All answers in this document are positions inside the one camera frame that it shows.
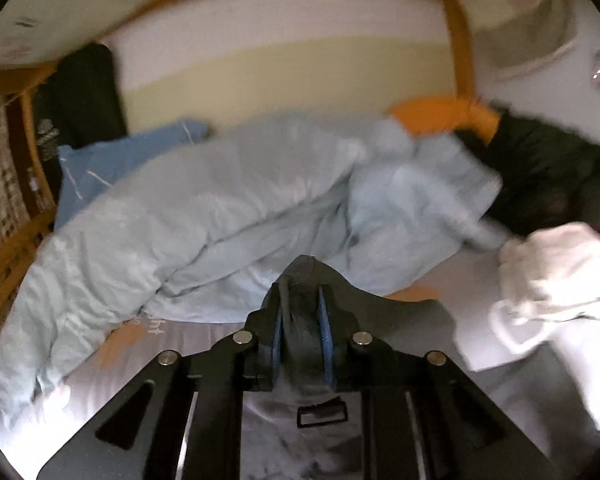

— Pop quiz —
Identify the grey hooded jacket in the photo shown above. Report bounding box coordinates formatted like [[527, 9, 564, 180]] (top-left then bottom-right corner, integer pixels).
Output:
[[240, 257, 600, 479]]

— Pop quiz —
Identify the black clothes pile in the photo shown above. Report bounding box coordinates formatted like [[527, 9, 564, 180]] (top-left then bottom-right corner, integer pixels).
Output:
[[455, 110, 600, 236]]

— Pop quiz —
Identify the light blue duvet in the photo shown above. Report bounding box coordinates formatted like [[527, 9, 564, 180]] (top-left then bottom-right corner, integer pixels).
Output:
[[0, 114, 506, 425]]

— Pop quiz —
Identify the orange pillow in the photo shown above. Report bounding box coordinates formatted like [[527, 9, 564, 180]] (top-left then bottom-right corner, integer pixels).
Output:
[[389, 96, 502, 145]]

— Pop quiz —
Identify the white printed t-shirt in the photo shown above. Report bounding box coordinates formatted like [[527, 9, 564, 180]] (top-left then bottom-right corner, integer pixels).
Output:
[[486, 221, 600, 356]]

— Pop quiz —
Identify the blue pillow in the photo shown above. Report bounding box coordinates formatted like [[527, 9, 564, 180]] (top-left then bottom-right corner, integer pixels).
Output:
[[55, 118, 209, 228]]

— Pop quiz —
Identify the black hanging garment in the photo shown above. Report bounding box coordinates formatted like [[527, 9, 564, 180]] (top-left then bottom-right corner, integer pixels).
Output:
[[33, 42, 128, 158]]

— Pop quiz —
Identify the checkered hanging curtain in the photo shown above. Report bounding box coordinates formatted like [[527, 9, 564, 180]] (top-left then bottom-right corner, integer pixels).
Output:
[[458, 0, 577, 79]]

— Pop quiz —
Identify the wooden bed frame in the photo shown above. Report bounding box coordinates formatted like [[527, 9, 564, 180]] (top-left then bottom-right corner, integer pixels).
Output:
[[0, 0, 481, 361]]

